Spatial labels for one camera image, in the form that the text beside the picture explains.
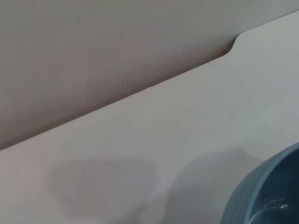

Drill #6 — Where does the blue bowl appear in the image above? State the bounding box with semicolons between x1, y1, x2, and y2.
219;142;299;224

